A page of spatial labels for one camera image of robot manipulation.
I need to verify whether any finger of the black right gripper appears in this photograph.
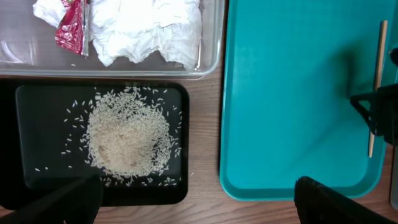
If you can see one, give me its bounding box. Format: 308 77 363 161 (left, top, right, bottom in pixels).
349 83 397 146

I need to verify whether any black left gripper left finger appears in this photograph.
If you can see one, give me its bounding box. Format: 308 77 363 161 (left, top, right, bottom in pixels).
1 175 103 224

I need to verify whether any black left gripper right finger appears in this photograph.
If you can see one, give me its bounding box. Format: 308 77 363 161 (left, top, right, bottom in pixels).
294 176 396 224

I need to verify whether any pile of rice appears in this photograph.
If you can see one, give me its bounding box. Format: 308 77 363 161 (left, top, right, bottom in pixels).
34 86 183 188

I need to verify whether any wooden chopstick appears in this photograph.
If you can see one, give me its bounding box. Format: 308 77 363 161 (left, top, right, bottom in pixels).
368 20 388 158

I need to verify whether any red sauce packet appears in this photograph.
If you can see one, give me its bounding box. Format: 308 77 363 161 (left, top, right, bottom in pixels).
55 0 90 57

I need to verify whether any white napkin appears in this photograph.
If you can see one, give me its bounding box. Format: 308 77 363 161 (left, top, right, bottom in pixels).
33 0 201 70

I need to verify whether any grey dishwasher rack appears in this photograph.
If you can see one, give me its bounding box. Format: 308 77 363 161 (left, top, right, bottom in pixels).
389 146 398 210

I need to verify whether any black tray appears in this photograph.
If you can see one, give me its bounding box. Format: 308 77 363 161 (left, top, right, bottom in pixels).
1 78 190 210

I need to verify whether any teal plastic tray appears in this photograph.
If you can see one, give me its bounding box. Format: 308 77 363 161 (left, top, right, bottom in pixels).
220 0 397 201

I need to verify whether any clear plastic bin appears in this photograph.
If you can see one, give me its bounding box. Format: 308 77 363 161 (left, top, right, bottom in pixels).
1 0 225 79

